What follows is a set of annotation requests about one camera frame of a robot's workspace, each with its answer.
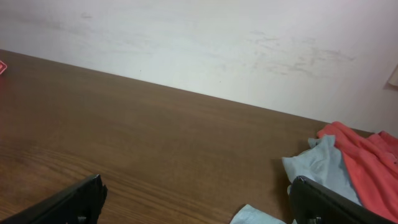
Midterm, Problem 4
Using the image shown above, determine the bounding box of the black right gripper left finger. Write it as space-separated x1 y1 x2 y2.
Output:
1 174 108 224

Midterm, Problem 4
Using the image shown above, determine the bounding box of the light blue polo shirt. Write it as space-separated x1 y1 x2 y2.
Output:
229 134 363 224

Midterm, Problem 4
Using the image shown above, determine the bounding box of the crumpled salmon pink shirt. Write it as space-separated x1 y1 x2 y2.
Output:
0 61 7 75

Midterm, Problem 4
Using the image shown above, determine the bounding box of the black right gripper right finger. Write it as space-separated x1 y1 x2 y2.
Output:
289 175 394 224

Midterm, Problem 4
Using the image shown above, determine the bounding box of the red-orange shirt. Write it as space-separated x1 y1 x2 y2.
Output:
317 121 397 223

